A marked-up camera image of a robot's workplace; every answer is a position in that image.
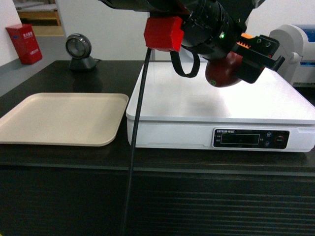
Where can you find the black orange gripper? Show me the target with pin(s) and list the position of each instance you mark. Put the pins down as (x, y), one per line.
(257, 54)

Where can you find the white receipt printer terminal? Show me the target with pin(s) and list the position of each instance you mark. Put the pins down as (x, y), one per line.
(297, 46)

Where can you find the black checkout counter cabinet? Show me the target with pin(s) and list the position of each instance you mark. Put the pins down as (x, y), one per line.
(80, 191)

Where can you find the beige plastic tray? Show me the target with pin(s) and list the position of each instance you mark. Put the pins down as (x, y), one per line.
(66, 119)

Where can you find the wooden pallet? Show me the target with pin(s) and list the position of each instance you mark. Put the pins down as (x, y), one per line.
(37, 10)

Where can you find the white checkout scale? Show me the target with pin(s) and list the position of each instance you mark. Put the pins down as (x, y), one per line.
(268, 115)

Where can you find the red fire extinguisher box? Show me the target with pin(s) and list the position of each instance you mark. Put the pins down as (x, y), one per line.
(25, 43)

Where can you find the red wrist camera housing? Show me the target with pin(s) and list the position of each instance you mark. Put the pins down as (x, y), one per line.
(164, 33)

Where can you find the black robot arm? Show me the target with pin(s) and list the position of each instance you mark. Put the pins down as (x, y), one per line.
(210, 29)

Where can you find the black barcode scanner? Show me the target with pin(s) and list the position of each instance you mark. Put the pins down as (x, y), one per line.
(79, 48)

